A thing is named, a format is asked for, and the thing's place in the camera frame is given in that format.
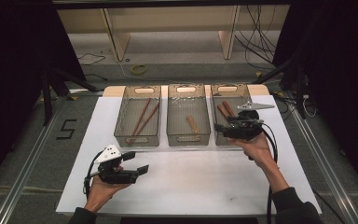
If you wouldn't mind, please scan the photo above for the person's left hand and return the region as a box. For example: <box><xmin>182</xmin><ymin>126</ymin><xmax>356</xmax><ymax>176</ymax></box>
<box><xmin>83</xmin><ymin>165</ymin><xmax>132</xmax><ymax>215</ymax></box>

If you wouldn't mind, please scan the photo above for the person's right hand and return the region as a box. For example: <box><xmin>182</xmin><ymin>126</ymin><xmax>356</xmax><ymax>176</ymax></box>
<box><xmin>228</xmin><ymin>133</ymin><xmax>278</xmax><ymax>171</ymax></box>

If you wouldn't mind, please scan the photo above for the yellow tape roll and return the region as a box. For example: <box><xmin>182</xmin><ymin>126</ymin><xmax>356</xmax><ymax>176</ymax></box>
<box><xmin>130</xmin><ymin>63</ymin><xmax>148</xmax><ymax>76</ymax></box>

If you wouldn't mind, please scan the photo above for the short white cable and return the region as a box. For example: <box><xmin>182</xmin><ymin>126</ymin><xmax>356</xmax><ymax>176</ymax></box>
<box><xmin>302</xmin><ymin>94</ymin><xmax>319</xmax><ymax>119</ymax></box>

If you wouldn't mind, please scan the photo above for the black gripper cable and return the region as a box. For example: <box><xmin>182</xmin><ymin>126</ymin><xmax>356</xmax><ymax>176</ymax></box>
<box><xmin>258</xmin><ymin>121</ymin><xmax>280</xmax><ymax>224</ymax></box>
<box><xmin>82</xmin><ymin>150</ymin><xmax>105</xmax><ymax>199</ymax></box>

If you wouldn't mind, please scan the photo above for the white floor cable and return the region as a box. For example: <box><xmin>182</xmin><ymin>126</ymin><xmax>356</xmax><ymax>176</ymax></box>
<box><xmin>115</xmin><ymin>58</ymin><xmax>172</xmax><ymax>84</ymax></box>

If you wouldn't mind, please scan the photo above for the light wooden desk frame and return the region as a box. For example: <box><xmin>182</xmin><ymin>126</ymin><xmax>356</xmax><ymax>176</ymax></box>
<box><xmin>57</xmin><ymin>5</ymin><xmax>292</xmax><ymax>63</ymax></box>

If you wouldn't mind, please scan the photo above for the black cable bundle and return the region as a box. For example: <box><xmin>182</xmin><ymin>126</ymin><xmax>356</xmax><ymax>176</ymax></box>
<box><xmin>234</xmin><ymin>4</ymin><xmax>278</xmax><ymax>71</ymax></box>

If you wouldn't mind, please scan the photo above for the black metal stand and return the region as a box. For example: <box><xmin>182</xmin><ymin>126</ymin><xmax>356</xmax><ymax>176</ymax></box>
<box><xmin>41</xmin><ymin>66</ymin><xmax>104</xmax><ymax>126</ymax></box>
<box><xmin>252</xmin><ymin>55</ymin><xmax>310</xmax><ymax>119</ymax></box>

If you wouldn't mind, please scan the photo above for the translucent grey plastic bin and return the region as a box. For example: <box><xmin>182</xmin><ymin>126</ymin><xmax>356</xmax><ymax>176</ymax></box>
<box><xmin>113</xmin><ymin>85</ymin><xmax>162</xmax><ymax>147</ymax></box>
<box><xmin>210</xmin><ymin>83</ymin><xmax>263</xmax><ymax>147</ymax></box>
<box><xmin>166</xmin><ymin>83</ymin><xmax>212</xmax><ymax>147</ymax></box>

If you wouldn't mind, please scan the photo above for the dark curtain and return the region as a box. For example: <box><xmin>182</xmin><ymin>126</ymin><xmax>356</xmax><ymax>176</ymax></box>
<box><xmin>272</xmin><ymin>0</ymin><xmax>358</xmax><ymax>202</ymax></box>
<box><xmin>0</xmin><ymin>0</ymin><xmax>87</xmax><ymax>195</ymax></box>

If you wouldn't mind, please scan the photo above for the thin black floor cable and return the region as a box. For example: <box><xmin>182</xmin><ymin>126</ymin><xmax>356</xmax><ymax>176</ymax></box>
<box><xmin>77</xmin><ymin>52</ymin><xmax>106</xmax><ymax>67</ymax></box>

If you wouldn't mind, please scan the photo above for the white table mat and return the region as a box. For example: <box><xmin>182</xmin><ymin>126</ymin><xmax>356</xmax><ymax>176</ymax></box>
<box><xmin>55</xmin><ymin>94</ymin><xmax>323</xmax><ymax>217</ymax></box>

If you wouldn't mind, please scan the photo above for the aluminium floor rail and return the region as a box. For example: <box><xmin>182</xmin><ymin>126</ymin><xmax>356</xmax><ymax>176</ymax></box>
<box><xmin>279</xmin><ymin>91</ymin><xmax>358</xmax><ymax>224</ymax></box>
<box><xmin>0</xmin><ymin>89</ymin><xmax>104</xmax><ymax>224</ymax></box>

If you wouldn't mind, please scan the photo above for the reddish brown chopstick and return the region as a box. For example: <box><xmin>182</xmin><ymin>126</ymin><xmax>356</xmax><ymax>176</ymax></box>
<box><xmin>131</xmin><ymin>97</ymin><xmax>153</xmax><ymax>138</ymax></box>
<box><xmin>128</xmin><ymin>102</ymin><xmax>161</xmax><ymax>146</ymax></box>

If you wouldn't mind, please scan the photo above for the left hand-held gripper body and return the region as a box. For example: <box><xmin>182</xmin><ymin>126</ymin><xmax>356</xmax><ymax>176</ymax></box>
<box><xmin>93</xmin><ymin>143</ymin><xmax>140</xmax><ymax>186</ymax></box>

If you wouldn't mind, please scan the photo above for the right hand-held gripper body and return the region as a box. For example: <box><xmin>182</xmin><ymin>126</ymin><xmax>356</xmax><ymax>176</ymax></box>
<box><xmin>222</xmin><ymin>100</ymin><xmax>276</xmax><ymax>142</ymax></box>

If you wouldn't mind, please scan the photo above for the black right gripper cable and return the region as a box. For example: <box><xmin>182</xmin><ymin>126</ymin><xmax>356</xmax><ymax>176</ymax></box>
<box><xmin>258</xmin><ymin>121</ymin><xmax>280</xmax><ymax>224</ymax></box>

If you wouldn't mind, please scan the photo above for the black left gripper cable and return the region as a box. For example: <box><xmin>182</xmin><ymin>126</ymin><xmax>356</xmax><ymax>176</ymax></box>
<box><xmin>82</xmin><ymin>150</ymin><xmax>105</xmax><ymax>199</ymax></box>

